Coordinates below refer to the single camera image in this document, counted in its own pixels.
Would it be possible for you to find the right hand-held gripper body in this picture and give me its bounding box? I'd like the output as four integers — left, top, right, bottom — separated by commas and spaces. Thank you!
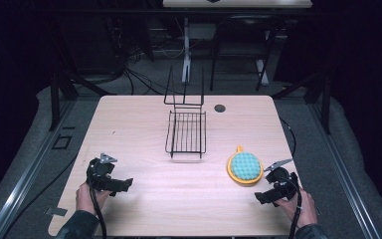
264, 158, 300, 201

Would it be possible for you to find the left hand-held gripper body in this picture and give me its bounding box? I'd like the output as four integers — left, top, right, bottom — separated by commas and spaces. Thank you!
86, 152, 127, 193

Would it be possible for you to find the teal sponge with orange backing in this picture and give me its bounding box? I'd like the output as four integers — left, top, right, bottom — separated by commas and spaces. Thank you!
226, 144, 265, 187

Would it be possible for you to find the black wire rack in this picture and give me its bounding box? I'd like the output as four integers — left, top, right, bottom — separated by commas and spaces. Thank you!
163, 65, 209, 160

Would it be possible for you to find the person's left hand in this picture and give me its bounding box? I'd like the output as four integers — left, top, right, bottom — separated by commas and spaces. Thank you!
75, 181, 111, 217

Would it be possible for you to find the person's right hand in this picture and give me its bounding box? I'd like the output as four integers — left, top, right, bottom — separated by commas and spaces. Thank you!
274, 188, 319, 229

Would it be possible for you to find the grey tape strip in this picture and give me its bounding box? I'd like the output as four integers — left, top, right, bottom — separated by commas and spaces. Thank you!
44, 206, 69, 218

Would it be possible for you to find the white desk leg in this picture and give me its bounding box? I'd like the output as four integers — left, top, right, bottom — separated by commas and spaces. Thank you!
180, 17, 193, 84
254, 59, 271, 88

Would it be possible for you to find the black chair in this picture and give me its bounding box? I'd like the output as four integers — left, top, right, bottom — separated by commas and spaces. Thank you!
209, 14, 281, 93

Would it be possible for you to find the white desk top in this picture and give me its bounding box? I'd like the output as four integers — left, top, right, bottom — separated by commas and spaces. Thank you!
161, 0, 313, 9

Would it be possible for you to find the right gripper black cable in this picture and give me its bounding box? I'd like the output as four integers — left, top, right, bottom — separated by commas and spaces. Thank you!
287, 180, 304, 239

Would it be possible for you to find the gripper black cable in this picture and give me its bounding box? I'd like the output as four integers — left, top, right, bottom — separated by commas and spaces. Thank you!
89, 185, 108, 239
287, 180, 304, 239

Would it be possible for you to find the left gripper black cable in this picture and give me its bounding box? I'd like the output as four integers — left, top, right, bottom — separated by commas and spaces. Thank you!
89, 185, 108, 239

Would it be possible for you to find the thin black table cable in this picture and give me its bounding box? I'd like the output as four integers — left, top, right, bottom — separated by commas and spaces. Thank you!
279, 117, 297, 157

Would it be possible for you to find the metal floor rail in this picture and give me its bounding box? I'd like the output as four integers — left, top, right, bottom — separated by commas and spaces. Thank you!
0, 99, 78, 239
307, 102, 382, 239

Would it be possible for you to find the black frame post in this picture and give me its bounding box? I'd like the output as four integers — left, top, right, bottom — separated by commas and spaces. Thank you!
49, 72, 62, 132
320, 70, 333, 135

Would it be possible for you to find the bundle of floor cables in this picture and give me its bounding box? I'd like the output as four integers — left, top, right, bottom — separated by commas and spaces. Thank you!
110, 46, 187, 97

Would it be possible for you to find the black horizontal frame bar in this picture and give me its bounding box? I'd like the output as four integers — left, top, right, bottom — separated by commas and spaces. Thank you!
29, 7, 349, 17

